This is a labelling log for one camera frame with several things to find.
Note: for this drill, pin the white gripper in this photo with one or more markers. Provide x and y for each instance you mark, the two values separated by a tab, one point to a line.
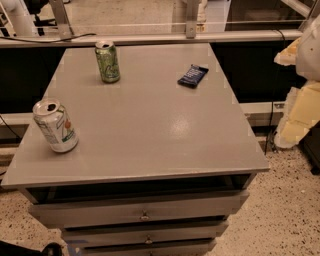
309	55

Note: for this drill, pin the green soda can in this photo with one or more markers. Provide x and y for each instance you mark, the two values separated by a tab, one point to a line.
106	55

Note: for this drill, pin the blue rxbar blueberry wrapper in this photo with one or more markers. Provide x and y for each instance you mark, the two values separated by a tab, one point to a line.
193	76

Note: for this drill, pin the white soda can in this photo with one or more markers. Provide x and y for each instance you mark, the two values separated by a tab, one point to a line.
55	124

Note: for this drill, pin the grey drawer cabinet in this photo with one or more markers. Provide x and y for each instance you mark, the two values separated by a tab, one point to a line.
143	136

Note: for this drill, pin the bottom grey drawer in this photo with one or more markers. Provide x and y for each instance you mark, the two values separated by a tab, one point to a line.
200	246

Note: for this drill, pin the grey drawer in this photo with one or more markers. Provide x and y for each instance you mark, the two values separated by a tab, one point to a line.
137	210
148	233
200	246

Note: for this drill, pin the middle grey drawer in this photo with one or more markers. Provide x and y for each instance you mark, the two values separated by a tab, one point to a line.
148	233

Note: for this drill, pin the top grey drawer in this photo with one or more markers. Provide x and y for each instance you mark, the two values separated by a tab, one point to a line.
137	210

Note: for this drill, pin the black object bottom left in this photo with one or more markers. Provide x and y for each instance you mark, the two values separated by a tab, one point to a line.
52	249

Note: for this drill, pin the grey metal rail frame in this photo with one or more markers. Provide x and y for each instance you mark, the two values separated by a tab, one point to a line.
140	22

